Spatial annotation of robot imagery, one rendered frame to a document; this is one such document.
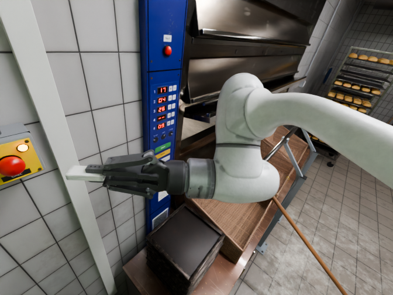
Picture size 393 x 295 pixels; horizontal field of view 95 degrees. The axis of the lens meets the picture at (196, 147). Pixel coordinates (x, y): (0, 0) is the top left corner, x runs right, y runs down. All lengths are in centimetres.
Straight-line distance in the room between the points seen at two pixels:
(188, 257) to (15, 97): 82
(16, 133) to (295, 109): 53
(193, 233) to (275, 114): 79
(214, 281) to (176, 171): 96
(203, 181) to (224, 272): 97
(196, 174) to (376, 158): 26
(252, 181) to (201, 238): 66
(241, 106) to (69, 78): 42
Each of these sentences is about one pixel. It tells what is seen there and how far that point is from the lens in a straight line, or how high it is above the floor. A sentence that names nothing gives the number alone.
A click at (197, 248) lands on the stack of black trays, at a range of 98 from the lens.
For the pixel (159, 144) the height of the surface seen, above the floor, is 130.
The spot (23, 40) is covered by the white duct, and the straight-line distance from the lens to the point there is 51.
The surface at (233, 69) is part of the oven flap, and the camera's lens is 114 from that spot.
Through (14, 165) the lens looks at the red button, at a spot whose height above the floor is 147.
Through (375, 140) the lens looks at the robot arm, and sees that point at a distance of 29.
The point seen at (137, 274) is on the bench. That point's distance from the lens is 125.
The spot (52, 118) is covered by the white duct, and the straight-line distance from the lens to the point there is 56.
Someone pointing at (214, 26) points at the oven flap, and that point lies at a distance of 86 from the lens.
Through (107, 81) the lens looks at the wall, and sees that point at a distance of 60.
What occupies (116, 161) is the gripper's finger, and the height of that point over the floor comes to 150.
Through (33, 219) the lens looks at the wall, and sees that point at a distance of 75.
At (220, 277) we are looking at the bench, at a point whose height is 58.
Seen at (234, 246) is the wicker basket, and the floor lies 72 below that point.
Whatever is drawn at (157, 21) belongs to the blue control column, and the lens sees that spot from 63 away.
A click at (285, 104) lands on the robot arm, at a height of 165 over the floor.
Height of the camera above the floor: 174
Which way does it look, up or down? 34 degrees down
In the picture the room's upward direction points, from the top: 10 degrees clockwise
